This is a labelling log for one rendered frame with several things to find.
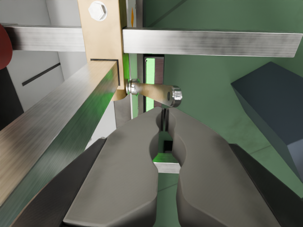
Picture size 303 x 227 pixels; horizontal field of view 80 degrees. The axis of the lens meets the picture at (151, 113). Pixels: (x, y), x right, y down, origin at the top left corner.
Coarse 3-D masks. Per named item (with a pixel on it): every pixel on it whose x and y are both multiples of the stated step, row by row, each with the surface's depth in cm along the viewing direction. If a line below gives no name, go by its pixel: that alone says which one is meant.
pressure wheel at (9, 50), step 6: (0, 24) 22; (0, 30) 22; (0, 36) 22; (6, 36) 23; (0, 42) 22; (6, 42) 23; (0, 48) 22; (6, 48) 23; (0, 54) 22; (6, 54) 23; (12, 54) 24; (0, 60) 23; (6, 60) 24; (0, 66) 23
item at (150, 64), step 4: (148, 60) 41; (152, 60) 41; (148, 64) 42; (152, 64) 41; (148, 68) 42; (152, 68) 42; (148, 72) 42; (152, 72) 42; (148, 76) 43; (152, 76) 43; (148, 80) 43; (152, 80) 43; (148, 100) 46; (152, 100) 46; (148, 104) 47; (152, 104) 47; (148, 108) 47
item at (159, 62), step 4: (156, 60) 41; (160, 60) 41; (156, 64) 41; (160, 64) 41; (156, 68) 42; (160, 68) 42; (156, 72) 42; (160, 72) 42; (156, 76) 43; (160, 76) 43; (156, 80) 43; (160, 80) 43; (156, 104) 47; (160, 104) 47
